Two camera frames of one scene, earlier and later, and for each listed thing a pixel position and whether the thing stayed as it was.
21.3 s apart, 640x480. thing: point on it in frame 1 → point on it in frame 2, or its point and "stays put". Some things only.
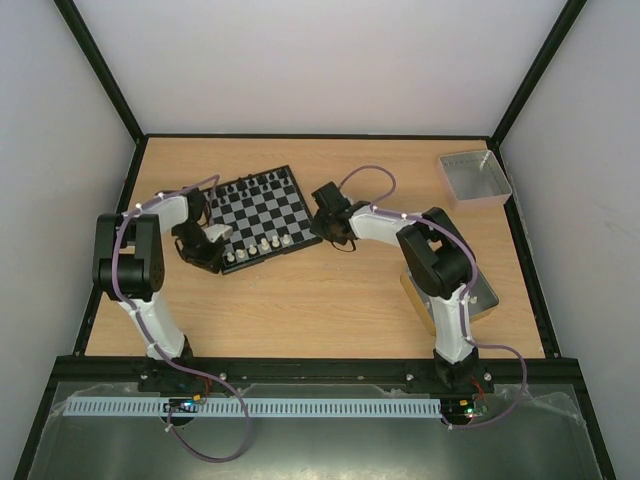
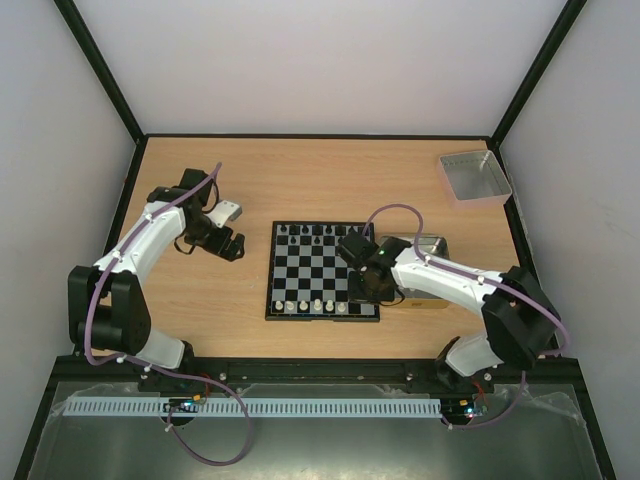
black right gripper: (330, 230) → (370, 292)
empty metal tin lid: (474, 179) stays put
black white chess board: (269, 217) → (308, 279)
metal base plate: (536, 432) stays put
